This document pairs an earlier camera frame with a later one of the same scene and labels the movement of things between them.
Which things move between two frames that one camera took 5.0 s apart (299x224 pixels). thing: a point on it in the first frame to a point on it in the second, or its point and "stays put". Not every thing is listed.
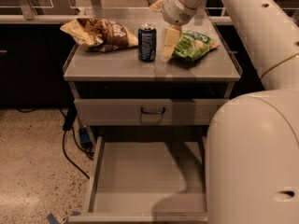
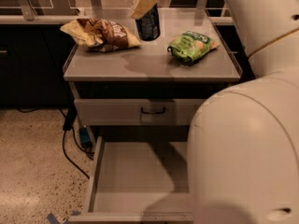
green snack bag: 192,46 stays put
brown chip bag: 100,35 stays put
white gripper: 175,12 to 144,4
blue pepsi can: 147,42 to 149,26
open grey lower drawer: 149,179 stays put
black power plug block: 70,117 stays put
